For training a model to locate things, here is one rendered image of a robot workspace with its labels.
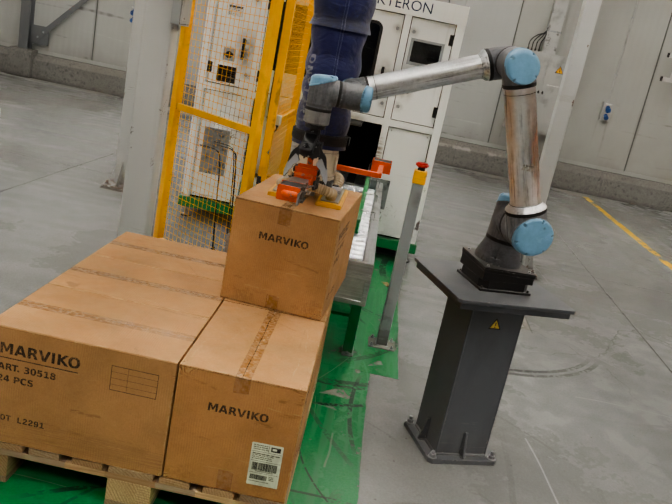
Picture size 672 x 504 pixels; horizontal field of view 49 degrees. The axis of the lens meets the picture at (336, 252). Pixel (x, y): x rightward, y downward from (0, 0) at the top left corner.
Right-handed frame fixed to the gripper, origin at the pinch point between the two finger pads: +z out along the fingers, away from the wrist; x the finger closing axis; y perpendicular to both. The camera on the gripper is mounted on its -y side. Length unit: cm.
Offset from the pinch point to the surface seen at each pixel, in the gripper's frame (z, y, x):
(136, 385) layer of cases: 63, -51, 34
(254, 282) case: 43.8, 10.0, 12.5
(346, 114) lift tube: -22.2, 36.8, -7.5
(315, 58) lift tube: -41, 33, 8
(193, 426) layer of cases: 73, -51, 14
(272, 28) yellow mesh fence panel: -48, 150, 48
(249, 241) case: 28.5, 10.3, 17.1
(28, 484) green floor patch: 107, -51, 65
